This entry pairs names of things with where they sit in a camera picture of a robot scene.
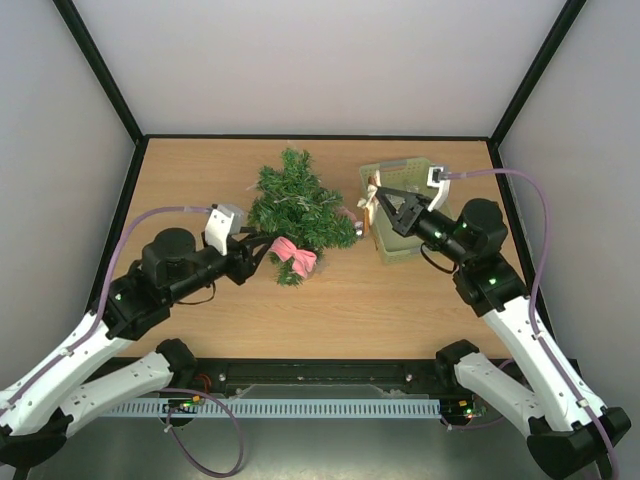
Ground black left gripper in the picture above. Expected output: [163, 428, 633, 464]
[166, 227, 275, 305]

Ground light green plastic basket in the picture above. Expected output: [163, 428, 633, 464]
[359, 157, 435, 264]

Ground pink bow ornament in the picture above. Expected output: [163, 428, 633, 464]
[270, 236, 317, 279]

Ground small green christmas tree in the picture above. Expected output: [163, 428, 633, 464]
[246, 147, 359, 288]

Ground clear led string lights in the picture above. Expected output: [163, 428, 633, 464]
[247, 144, 346, 211]

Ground pink paper triangle ornament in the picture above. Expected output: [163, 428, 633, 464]
[336, 206, 358, 224]

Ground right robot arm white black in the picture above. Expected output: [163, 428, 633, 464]
[374, 187, 631, 479]

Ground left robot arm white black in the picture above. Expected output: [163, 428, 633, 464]
[1, 227, 274, 469]

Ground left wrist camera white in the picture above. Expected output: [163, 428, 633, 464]
[204, 204, 246, 256]

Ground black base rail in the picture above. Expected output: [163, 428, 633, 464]
[84, 357, 581, 401]

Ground light blue slotted cable duct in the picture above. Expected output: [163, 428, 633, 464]
[105, 398, 441, 419]

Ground black corner frame post right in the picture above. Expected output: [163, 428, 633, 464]
[490, 0, 587, 147]

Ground black corner frame post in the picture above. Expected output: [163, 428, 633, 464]
[490, 0, 587, 147]
[53, 0, 144, 144]

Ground black corner frame post left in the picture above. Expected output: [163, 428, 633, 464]
[53, 0, 144, 144]

